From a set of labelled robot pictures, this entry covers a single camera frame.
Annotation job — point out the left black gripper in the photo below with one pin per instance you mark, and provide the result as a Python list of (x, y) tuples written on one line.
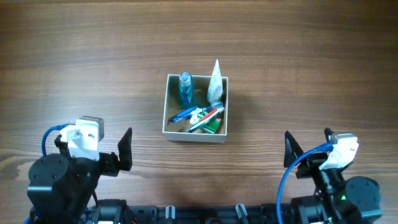
[(109, 163)]

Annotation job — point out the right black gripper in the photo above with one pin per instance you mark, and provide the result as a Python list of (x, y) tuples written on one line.
[(310, 165)]

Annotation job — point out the blue white toothbrush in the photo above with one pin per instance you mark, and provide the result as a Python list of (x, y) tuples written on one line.
[(213, 105)]

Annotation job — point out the blue disposable razor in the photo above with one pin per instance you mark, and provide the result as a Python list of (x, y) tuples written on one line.
[(181, 115)]

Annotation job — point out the blue mouthwash bottle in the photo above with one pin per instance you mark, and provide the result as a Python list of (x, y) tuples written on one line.
[(186, 90)]

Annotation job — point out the red teal toothpaste tube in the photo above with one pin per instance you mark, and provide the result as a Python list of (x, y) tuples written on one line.
[(206, 119)]

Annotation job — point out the green white soap box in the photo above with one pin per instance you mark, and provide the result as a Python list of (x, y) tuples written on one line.
[(210, 127)]

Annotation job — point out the white lotion tube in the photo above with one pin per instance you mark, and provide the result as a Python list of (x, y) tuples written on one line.
[(215, 88)]

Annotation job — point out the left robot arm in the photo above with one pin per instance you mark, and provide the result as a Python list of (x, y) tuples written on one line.
[(61, 186)]

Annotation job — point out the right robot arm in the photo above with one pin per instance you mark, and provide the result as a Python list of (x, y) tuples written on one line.
[(335, 200)]

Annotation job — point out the white cardboard box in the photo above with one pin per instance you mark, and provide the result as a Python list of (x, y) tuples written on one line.
[(178, 131)]

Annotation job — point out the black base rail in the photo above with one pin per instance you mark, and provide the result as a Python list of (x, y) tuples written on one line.
[(202, 214)]

